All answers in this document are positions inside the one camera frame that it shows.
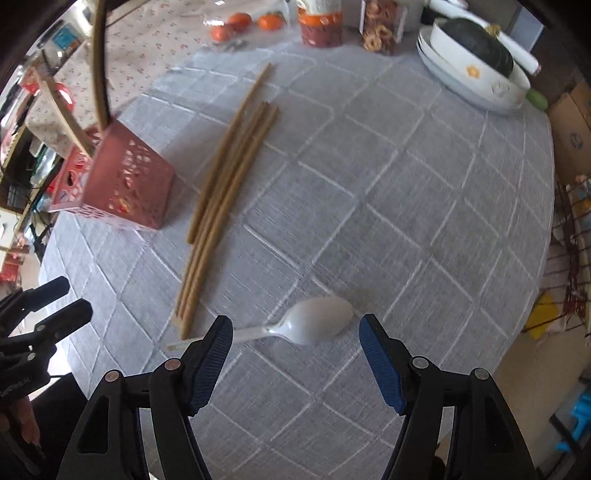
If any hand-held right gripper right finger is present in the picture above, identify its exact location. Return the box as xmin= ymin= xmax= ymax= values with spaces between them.
xmin=358 ymin=313 xmax=539 ymax=480

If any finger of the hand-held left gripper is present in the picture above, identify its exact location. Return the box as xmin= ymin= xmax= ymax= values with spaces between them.
xmin=0 ymin=298 xmax=94 ymax=359
xmin=0 ymin=276 xmax=71 ymax=334

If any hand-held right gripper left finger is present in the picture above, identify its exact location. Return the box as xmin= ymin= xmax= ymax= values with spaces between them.
xmin=55 ymin=315 xmax=235 ymax=480

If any white plastic spoon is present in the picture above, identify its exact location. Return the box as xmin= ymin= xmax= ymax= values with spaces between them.
xmin=165 ymin=295 xmax=355 ymax=354

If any pink plastic basket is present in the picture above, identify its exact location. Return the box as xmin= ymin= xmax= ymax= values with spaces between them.
xmin=48 ymin=119 xmax=177 ymax=232

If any bunch of wooden chopsticks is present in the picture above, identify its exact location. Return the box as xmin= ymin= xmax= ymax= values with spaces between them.
xmin=174 ymin=62 xmax=280 ymax=341

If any pale bamboo chopstick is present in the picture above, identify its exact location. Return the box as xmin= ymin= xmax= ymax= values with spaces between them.
xmin=39 ymin=75 xmax=96 ymax=158

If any dark bamboo chopstick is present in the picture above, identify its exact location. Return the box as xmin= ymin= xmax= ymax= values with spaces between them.
xmin=92 ymin=0 xmax=112 ymax=128

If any person's left hand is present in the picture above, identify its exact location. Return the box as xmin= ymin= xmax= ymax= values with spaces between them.
xmin=0 ymin=394 xmax=43 ymax=447

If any yellow plastic item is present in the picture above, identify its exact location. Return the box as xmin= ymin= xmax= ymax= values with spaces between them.
xmin=525 ymin=294 xmax=560 ymax=339

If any blue plastic stool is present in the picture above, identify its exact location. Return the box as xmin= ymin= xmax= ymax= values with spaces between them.
xmin=553 ymin=382 xmax=591 ymax=454

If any cardboard box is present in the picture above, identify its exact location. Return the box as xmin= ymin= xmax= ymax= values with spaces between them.
xmin=547 ymin=82 xmax=591 ymax=186

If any white floral bowl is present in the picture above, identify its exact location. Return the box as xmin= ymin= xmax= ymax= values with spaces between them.
xmin=428 ymin=18 xmax=533 ymax=110

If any glass teapot with wooden lid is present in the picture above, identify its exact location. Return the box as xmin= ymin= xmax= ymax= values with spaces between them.
xmin=202 ymin=0 xmax=297 ymax=48

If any jar of dried fruit rings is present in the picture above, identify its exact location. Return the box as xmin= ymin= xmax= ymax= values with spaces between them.
xmin=359 ymin=0 xmax=410 ymax=55

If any dark green squash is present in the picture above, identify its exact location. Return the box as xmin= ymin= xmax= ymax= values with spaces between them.
xmin=438 ymin=17 xmax=515 ymax=78

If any jar of red dried berries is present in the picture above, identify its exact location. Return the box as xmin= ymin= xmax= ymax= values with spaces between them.
xmin=296 ymin=0 xmax=345 ymax=48

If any black wire rack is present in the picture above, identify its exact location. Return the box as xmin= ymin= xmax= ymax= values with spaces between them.
xmin=549 ymin=174 xmax=591 ymax=335

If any white handle pot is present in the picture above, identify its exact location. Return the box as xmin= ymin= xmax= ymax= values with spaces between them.
xmin=427 ymin=0 xmax=542 ymax=75

